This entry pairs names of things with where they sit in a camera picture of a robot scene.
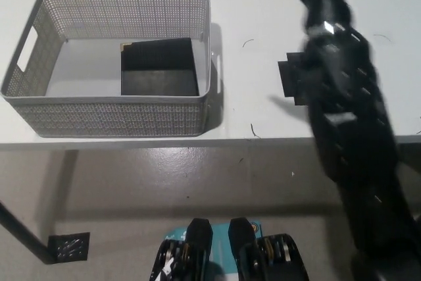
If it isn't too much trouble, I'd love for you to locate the black ribbed robot body block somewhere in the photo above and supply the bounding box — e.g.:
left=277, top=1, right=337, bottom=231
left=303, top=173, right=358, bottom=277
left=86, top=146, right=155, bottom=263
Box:
left=149, top=217, right=211, bottom=281
left=228, top=217, right=309, bottom=281

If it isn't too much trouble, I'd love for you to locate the black metal table leg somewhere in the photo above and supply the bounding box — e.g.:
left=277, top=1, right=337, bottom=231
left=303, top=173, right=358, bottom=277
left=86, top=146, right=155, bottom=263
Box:
left=0, top=200, right=55, bottom=266

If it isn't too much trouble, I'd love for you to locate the black tape patch on table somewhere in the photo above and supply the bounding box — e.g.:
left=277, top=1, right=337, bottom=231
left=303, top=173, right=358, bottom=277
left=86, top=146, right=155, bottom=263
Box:
left=278, top=52, right=318, bottom=107

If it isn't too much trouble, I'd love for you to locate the grey perforated plastic basket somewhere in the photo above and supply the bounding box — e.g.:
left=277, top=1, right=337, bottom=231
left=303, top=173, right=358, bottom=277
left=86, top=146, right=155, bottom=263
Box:
left=0, top=0, right=222, bottom=139

